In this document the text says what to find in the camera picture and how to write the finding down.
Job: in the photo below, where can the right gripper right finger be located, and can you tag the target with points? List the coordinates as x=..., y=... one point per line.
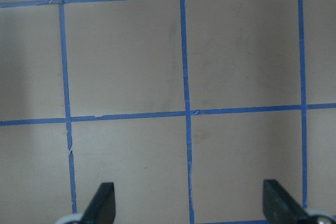
x=278, y=205

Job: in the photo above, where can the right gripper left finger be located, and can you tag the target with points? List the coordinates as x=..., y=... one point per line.
x=102, y=208

